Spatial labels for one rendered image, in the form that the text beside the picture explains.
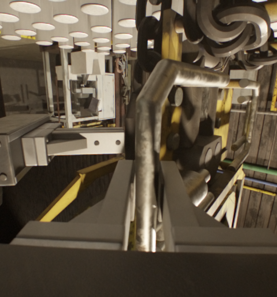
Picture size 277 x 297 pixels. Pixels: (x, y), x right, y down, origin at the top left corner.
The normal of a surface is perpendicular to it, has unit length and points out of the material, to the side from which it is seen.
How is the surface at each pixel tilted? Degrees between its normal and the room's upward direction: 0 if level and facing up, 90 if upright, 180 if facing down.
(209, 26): 73
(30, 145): 90
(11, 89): 90
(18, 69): 90
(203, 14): 85
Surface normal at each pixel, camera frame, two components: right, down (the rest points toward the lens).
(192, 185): 0.46, -0.69
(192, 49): -0.60, 0.22
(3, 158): 0.14, 0.28
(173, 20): 0.80, 0.18
